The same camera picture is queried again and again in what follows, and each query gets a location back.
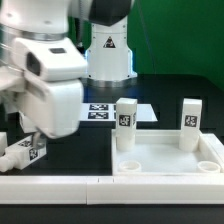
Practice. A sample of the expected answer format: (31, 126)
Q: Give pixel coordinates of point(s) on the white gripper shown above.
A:
(53, 107)

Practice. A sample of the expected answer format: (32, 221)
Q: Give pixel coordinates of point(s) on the white square table top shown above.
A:
(156, 152)

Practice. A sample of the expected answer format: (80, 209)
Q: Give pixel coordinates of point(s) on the white part at left edge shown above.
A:
(3, 142)

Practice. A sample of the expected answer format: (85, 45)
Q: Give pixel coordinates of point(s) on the white marker sheet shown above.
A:
(107, 112)

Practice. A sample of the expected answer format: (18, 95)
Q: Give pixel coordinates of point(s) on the white front fence bar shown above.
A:
(204, 189)

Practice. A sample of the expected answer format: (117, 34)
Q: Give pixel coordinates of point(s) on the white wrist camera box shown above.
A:
(49, 60)

